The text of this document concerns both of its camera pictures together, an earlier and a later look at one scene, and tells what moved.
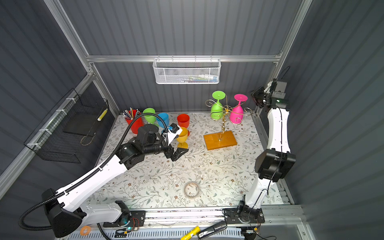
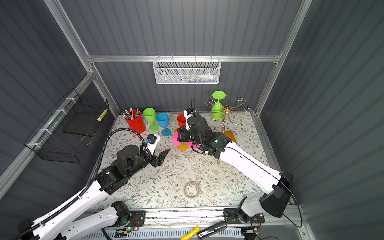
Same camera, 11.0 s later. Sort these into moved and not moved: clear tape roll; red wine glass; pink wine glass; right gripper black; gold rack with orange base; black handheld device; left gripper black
Moved: pink wine glass; left gripper black; right gripper black
Not moved: red wine glass; clear tape roll; black handheld device; gold rack with orange base
